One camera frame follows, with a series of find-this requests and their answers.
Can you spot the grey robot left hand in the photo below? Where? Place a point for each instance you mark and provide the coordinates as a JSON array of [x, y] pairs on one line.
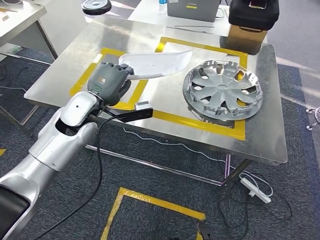
[[107, 81]]

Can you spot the white curved plastic part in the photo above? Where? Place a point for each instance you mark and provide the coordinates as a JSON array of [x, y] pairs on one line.
[[155, 64]]

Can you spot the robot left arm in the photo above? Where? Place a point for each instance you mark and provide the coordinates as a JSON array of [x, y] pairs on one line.
[[55, 145]]

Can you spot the black flat part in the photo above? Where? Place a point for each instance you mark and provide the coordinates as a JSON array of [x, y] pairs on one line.
[[96, 6]]

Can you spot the steel workbench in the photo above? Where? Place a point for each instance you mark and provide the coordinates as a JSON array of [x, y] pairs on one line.
[[263, 139]]

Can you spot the white table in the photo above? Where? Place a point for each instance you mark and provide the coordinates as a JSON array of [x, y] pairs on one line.
[[149, 15]]

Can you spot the clear water bottle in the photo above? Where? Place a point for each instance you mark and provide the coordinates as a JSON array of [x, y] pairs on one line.
[[162, 5]]

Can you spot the grey equipment case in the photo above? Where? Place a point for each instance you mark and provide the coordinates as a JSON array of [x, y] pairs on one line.
[[192, 10]]

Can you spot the steel side table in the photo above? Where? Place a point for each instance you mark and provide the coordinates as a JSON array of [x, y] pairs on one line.
[[15, 20]]

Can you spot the yellow floor tape square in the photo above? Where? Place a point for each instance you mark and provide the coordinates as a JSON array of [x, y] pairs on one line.
[[160, 202], [1, 151]]

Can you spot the grey round wheel cover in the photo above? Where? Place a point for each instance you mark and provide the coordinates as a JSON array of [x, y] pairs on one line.
[[222, 89]]

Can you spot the black robot right foot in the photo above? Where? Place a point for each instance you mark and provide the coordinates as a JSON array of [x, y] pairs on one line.
[[206, 232]]

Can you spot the black padded case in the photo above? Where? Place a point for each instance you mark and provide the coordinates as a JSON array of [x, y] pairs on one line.
[[253, 13]]

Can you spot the white power strip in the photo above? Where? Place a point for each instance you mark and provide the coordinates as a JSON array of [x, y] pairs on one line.
[[255, 190]]

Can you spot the chrome chair base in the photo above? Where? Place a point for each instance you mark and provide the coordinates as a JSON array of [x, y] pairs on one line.
[[317, 116]]

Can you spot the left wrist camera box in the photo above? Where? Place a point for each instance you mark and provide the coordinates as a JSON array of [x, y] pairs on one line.
[[140, 115]]

